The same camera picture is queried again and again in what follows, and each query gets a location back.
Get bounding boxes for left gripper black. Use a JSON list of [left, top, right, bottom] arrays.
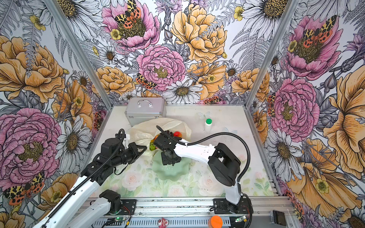
[[111, 142, 147, 167]]

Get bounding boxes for small yellow orange mango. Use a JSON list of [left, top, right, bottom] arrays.
[[174, 131, 182, 138]]

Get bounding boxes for green bumpy fruit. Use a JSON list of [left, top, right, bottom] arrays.
[[149, 142, 156, 151]]

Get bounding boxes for translucent yellow plastic bag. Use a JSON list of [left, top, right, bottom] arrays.
[[127, 118, 192, 157]]

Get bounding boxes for light green wavy plate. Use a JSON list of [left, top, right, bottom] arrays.
[[152, 151, 191, 181]]

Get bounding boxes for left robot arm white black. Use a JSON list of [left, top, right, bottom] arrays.
[[35, 141, 148, 228]]

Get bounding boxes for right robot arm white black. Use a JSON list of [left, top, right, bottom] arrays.
[[154, 134, 241, 213]]

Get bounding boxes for silver metal case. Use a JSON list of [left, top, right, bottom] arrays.
[[125, 97, 166, 126]]

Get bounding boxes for white bottle green cap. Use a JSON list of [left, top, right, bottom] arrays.
[[204, 118, 213, 133]]

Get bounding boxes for red white small object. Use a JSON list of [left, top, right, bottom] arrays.
[[157, 218, 169, 228]]

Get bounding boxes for orange round cap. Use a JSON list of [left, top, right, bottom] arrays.
[[208, 215, 223, 228]]

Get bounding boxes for black phone device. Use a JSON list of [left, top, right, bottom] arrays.
[[271, 210, 287, 227]]

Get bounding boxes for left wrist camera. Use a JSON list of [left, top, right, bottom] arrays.
[[99, 138, 123, 162]]

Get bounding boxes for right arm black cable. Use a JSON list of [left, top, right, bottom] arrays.
[[155, 125, 252, 228]]

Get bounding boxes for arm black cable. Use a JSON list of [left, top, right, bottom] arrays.
[[39, 128, 126, 228], [155, 125, 252, 228]]

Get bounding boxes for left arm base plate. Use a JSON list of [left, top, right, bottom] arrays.
[[109, 199, 137, 216]]

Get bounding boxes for aluminium frame rail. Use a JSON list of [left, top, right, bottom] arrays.
[[66, 196, 301, 228]]

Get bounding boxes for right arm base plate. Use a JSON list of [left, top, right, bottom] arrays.
[[213, 198, 252, 214]]

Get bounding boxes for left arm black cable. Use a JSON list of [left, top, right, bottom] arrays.
[[39, 128, 126, 228]]

